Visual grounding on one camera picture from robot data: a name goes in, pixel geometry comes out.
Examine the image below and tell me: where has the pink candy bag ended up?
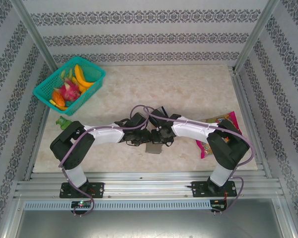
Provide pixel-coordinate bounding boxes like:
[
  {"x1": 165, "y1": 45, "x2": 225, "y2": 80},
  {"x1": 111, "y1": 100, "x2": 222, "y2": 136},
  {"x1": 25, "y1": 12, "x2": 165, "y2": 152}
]
[{"x1": 195, "y1": 111, "x2": 242, "y2": 160}]

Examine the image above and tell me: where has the short yellow toy banana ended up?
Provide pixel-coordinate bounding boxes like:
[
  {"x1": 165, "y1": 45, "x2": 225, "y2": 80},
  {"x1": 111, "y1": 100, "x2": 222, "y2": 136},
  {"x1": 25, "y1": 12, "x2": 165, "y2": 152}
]
[{"x1": 72, "y1": 76, "x2": 89, "y2": 93}]

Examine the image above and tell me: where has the green toy vegetable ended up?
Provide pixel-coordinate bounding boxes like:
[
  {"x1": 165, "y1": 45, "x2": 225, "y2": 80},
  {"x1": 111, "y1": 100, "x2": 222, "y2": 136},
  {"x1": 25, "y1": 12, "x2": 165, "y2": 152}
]
[{"x1": 56, "y1": 116, "x2": 73, "y2": 130}]

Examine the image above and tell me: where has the long yellow toy banana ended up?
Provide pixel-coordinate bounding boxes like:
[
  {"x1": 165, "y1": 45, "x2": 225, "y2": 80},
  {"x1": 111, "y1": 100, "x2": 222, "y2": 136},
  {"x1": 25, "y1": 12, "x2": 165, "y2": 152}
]
[{"x1": 74, "y1": 64, "x2": 95, "y2": 89}]

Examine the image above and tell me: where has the pink toy dragon fruit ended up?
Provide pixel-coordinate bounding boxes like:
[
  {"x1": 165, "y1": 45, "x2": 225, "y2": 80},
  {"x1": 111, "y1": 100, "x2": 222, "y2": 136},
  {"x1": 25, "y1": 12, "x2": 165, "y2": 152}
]
[{"x1": 54, "y1": 78, "x2": 81, "y2": 101}]

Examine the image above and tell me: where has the orange toy fruit half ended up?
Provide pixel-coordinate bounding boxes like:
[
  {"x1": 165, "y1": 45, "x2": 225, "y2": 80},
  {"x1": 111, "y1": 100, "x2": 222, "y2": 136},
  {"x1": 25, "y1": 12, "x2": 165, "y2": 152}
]
[{"x1": 52, "y1": 90, "x2": 66, "y2": 107}]

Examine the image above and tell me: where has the left circuit board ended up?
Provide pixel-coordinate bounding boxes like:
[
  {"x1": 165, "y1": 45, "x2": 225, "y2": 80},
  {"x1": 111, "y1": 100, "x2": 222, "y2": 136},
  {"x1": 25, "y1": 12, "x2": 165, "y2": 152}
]
[{"x1": 71, "y1": 201, "x2": 93, "y2": 209}]

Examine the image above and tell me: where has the teal plastic basket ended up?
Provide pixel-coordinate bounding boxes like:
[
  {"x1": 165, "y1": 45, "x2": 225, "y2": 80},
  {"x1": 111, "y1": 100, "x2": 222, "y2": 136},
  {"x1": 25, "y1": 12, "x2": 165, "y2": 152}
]
[{"x1": 32, "y1": 56, "x2": 107, "y2": 117}]

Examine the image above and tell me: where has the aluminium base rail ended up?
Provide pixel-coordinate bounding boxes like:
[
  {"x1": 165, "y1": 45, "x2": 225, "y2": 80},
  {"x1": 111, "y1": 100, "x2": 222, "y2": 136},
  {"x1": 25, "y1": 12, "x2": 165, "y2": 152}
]
[{"x1": 13, "y1": 171, "x2": 285, "y2": 199}]

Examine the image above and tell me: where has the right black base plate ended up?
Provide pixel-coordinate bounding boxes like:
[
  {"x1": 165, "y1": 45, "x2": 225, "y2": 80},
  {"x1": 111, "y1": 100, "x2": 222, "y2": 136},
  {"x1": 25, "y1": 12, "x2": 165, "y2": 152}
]
[{"x1": 191, "y1": 180, "x2": 237, "y2": 198}]

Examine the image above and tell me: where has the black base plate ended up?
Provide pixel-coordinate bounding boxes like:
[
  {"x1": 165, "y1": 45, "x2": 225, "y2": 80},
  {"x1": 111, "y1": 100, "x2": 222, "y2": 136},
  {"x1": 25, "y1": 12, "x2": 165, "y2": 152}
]
[
  {"x1": 191, "y1": 180, "x2": 237, "y2": 198},
  {"x1": 59, "y1": 182, "x2": 105, "y2": 199}
]

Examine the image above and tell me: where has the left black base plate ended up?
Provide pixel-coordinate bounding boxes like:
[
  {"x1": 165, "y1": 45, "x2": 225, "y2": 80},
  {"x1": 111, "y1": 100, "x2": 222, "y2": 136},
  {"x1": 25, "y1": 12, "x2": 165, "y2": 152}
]
[{"x1": 59, "y1": 182, "x2": 105, "y2": 199}]

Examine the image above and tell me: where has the grey slotted cable duct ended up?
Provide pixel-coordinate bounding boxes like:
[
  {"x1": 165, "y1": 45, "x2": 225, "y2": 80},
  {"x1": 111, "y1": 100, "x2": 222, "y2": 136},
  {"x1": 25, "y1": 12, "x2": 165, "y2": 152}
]
[{"x1": 23, "y1": 199, "x2": 212, "y2": 211}]

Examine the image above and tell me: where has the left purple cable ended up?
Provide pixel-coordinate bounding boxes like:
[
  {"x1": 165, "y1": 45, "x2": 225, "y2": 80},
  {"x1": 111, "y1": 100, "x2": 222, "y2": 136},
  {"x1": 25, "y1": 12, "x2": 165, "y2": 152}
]
[{"x1": 58, "y1": 105, "x2": 152, "y2": 218}]

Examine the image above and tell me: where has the purple cable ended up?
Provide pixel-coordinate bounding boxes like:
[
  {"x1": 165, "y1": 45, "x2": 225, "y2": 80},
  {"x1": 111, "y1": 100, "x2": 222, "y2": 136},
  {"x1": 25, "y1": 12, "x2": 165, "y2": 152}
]
[
  {"x1": 58, "y1": 105, "x2": 152, "y2": 218},
  {"x1": 143, "y1": 106, "x2": 254, "y2": 217}
]

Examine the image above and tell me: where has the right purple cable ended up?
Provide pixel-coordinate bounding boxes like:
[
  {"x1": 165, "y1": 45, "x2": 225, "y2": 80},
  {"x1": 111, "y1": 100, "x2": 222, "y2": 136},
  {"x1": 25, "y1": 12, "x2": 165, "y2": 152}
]
[{"x1": 143, "y1": 106, "x2": 254, "y2": 217}]

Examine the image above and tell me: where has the aluminium frame post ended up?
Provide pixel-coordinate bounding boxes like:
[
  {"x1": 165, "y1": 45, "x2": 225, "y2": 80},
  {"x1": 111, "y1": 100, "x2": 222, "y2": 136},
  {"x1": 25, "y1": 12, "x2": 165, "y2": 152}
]
[
  {"x1": 231, "y1": 0, "x2": 280, "y2": 73},
  {"x1": 9, "y1": 0, "x2": 58, "y2": 72}
]

